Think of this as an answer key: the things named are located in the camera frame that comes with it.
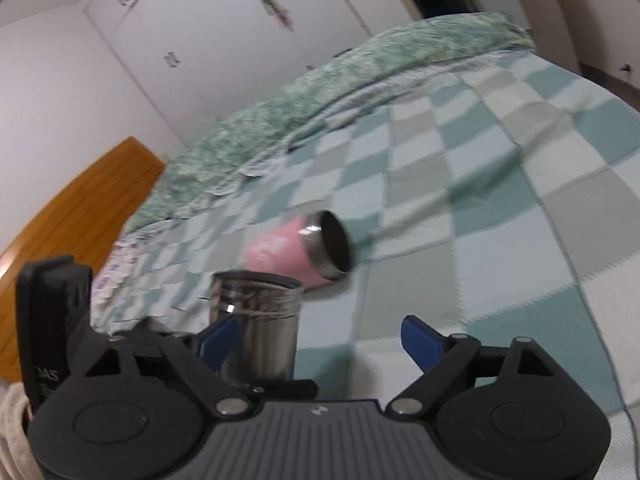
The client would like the blue printed steel cup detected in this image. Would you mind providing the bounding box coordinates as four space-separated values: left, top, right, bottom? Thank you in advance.
210 270 304 386

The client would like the pink steel tumbler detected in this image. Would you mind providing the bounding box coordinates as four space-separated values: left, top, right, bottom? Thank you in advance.
243 209 354 289

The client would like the wooden headboard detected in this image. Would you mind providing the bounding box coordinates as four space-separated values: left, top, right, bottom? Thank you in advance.
1 136 165 382

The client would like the white wardrobe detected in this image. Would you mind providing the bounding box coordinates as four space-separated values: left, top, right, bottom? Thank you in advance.
85 0 369 145

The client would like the checkered teal bed blanket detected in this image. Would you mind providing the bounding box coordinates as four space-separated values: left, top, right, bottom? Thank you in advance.
92 52 640 413

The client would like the hanging green ornament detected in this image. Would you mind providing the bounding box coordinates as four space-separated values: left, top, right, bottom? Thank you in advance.
259 0 293 30

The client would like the green floral quilt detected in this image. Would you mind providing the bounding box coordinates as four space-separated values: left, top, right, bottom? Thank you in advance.
122 12 536 233

